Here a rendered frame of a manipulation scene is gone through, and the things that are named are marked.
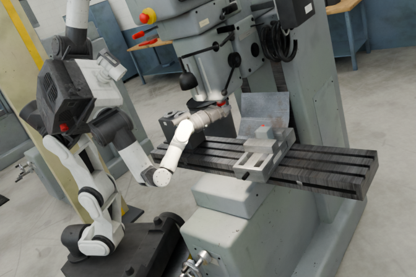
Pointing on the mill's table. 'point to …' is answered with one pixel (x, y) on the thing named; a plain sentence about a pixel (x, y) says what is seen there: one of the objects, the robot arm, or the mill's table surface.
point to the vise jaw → (260, 146)
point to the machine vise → (262, 162)
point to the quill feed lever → (234, 60)
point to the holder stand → (195, 140)
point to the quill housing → (211, 62)
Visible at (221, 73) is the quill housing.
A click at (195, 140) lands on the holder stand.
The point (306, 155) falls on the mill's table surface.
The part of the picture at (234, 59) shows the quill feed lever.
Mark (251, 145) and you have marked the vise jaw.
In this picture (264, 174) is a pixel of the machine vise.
